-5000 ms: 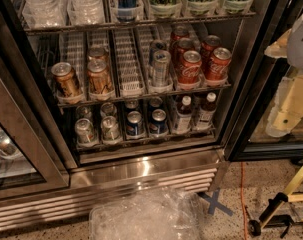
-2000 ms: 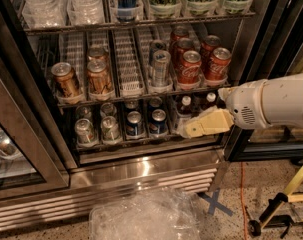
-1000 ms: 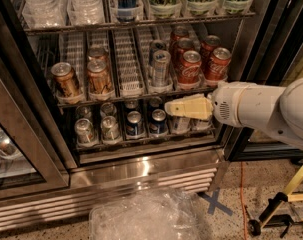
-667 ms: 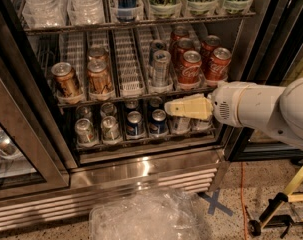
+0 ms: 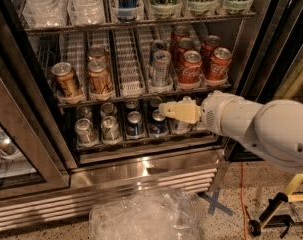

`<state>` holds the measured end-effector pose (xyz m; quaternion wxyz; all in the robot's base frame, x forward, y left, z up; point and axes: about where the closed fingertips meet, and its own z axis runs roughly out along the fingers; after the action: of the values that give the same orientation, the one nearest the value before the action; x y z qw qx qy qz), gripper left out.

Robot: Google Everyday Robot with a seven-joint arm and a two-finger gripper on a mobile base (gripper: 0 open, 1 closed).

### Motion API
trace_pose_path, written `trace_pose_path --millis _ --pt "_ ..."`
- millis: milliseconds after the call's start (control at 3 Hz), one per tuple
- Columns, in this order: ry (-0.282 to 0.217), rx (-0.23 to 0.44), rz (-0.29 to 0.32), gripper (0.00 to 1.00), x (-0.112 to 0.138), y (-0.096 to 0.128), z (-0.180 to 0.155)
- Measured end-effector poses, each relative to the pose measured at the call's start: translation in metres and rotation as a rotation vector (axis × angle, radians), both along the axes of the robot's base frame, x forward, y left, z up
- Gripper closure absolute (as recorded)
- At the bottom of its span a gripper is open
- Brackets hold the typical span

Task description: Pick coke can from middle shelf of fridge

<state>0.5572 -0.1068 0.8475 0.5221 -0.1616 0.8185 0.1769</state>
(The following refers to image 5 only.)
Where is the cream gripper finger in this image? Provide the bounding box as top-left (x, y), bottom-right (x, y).
top-left (159, 101), bottom-right (201, 124)

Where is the red coke can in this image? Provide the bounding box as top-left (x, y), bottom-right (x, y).
top-left (173, 38), bottom-right (195, 67)
top-left (171, 26), bottom-right (190, 43)
top-left (178, 50), bottom-right (202, 84)
top-left (200, 35), bottom-right (221, 63)
top-left (205, 47), bottom-right (232, 81)

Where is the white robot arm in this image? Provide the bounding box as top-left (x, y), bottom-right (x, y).
top-left (159, 91), bottom-right (303, 174)

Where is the front right pepsi can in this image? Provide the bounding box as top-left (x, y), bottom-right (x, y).
top-left (149, 110), bottom-right (167, 134)

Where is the pepsi can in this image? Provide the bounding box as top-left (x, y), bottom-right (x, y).
top-left (149, 110), bottom-right (167, 134)
top-left (126, 111), bottom-right (144, 136)

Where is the front silver blue can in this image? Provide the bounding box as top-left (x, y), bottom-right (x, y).
top-left (152, 50), bottom-right (171, 87)

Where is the silver blue can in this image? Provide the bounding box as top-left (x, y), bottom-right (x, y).
top-left (152, 50), bottom-right (171, 87)
top-left (149, 39), bottom-right (167, 65)

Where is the front left pepsi can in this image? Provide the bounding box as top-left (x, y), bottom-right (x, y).
top-left (126, 111), bottom-right (144, 136)

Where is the rear silver blue can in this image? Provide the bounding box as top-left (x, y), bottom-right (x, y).
top-left (149, 39), bottom-right (167, 65)

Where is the front gold brown can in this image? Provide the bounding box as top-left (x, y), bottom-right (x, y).
top-left (87, 59), bottom-right (114, 94)

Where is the gold brown can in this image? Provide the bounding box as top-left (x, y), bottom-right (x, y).
top-left (87, 59), bottom-right (114, 94)
top-left (51, 62), bottom-right (82, 98)
top-left (88, 47), bottom-right (109, 63)

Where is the rear left silver can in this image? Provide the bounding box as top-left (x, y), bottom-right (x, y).
top-left (76, 105), bottom-right (93, 121)

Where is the front left silver can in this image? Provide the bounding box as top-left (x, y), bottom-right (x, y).
top-left (75, 118), bottom-right (96, 144)

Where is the rear gold brown can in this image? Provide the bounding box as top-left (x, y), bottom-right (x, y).
top-left (88, 47), bottom-right (109, 63)

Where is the left gold brown can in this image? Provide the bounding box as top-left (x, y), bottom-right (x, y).
top-left (51, 62), bottom-right (82, 98)

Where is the red bull can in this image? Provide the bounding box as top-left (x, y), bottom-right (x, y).
top-left (115, 0), bottom-right (137, 22)

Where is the steel glass fridge door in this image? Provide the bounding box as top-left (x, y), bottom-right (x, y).
top-left (0, 40), bottom-right (71, 202)

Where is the blue tape cross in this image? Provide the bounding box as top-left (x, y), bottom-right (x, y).
top-left (198, 189), bottom-right (233, 216)

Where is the clear plastic bin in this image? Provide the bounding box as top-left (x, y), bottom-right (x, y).
top-left (89, 189), bottom-right (204, 240)

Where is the yellow black wheeled stand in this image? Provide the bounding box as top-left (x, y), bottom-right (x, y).
top-left (248, 173), bottom-right (303, 239)

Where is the right clear water bottle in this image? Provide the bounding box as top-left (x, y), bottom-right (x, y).
top-left (68, 0), bottom-right (105, 25)

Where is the orange cable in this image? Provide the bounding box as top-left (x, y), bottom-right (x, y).
top-left (239, 161), bottom-right (249, 240)

